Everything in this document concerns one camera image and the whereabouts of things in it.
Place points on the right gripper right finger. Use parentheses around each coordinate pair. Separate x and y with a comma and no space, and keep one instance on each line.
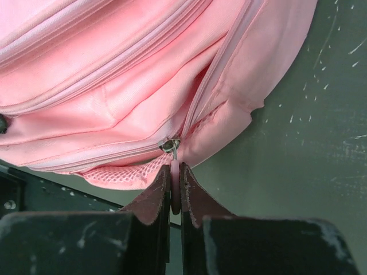
(215,241)

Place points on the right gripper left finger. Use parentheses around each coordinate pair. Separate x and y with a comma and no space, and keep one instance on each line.
(132,240)

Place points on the pink student backpack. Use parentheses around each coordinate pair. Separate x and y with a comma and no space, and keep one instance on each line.
(112,90)

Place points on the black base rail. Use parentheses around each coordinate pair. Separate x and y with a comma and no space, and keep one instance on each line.
(43,189)

